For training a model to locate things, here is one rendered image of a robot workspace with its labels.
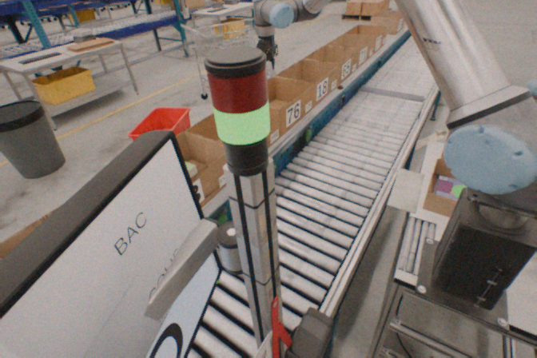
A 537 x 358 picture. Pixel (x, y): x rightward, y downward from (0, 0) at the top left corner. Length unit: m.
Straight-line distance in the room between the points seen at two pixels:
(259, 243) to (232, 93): 0.19
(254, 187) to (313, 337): 0.46
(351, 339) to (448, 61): 1.53
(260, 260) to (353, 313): 1.60
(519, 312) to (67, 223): 1.25
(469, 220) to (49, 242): 0.95
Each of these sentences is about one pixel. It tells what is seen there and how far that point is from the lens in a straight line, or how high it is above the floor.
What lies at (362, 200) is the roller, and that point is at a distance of 1.45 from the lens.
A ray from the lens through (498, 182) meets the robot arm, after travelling 0.70.
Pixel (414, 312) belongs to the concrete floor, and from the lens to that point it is 2.05.
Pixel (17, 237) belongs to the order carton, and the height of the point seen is 1.03.
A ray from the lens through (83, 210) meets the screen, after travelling 0.31.
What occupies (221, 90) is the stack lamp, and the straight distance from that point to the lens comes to 0.24.
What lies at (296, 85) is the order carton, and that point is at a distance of 1.90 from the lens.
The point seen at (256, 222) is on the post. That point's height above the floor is 1.49.
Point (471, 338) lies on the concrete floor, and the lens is 2.10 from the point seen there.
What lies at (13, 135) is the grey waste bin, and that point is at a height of 0.51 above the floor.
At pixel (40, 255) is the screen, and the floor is 1.55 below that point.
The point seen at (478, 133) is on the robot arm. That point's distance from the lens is 0.68.
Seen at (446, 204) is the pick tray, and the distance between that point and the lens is 1.44.
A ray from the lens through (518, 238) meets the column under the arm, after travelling 1.02.
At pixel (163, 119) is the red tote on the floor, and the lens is 3.76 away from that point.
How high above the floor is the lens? 1.73
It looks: 36 degrees down
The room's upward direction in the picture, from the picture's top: 4 degrees counter-clockwise
